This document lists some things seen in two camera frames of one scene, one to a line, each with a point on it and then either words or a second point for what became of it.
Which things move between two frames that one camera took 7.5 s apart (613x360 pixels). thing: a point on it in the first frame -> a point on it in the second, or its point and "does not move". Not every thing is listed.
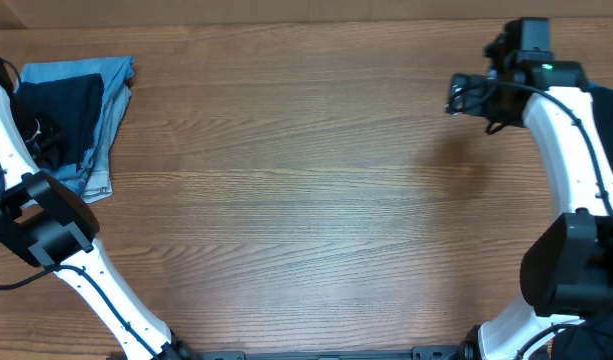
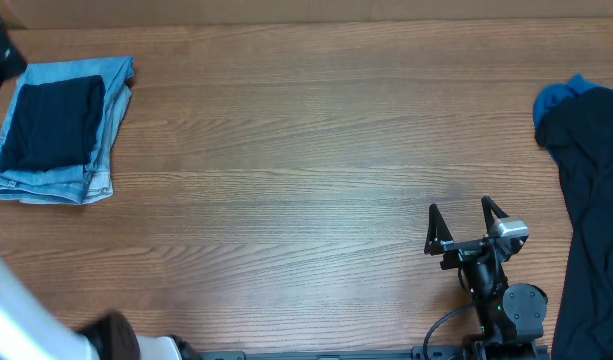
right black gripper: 459,95 -> 464,246
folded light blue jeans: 91,179 does not move
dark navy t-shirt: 75,102 does not move
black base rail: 465,351 does not move
